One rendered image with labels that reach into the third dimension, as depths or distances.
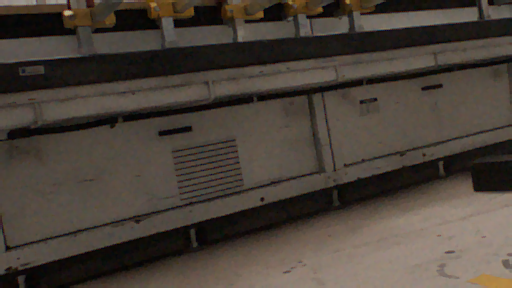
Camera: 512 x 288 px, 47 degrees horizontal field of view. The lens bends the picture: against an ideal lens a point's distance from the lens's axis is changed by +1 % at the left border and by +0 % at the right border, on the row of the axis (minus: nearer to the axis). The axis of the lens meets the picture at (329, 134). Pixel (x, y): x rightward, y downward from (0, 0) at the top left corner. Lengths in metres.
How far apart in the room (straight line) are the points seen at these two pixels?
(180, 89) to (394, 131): 1.11
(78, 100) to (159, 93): 0.24
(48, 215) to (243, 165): 0.69
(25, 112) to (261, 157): 0.88
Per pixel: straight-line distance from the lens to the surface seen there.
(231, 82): 2.01
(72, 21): 1.86
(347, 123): 2.51
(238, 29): 2.02
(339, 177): 2.43
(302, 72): 2.14
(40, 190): 2.06
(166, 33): 1.93
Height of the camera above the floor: 0.44
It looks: 3 degrees down
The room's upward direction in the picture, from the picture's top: 10 degrees counter-clockwise
